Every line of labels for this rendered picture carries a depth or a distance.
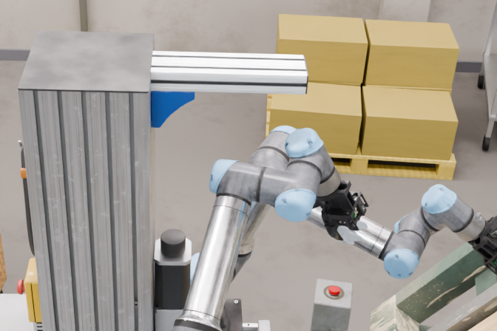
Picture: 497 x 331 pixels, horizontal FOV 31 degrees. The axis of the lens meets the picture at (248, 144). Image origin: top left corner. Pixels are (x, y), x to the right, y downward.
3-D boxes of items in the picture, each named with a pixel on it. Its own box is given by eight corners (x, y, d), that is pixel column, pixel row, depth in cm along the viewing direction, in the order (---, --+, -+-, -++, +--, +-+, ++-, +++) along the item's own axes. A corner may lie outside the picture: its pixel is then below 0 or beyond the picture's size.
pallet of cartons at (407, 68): (257, 106, 560) (262, 12, 524) (432, 108, 568) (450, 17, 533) (265, 177, 495) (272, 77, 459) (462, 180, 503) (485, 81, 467)
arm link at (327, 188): (297, 185, 191) (310, 156, 195) (305, 198, 194) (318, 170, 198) (328, 186, 187) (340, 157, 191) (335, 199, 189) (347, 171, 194)
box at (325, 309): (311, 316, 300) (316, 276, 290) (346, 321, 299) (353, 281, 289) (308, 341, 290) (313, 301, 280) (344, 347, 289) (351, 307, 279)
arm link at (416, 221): (383, 241, 220) (415, 221, 213) (396, 216, 229) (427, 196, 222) (404, 263, 221) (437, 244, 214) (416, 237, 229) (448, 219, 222)
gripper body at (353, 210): (359, 233, 196) (340, 199, 189) (325, 230, 201) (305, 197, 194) (370, 207, 200) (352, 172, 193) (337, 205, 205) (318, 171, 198)
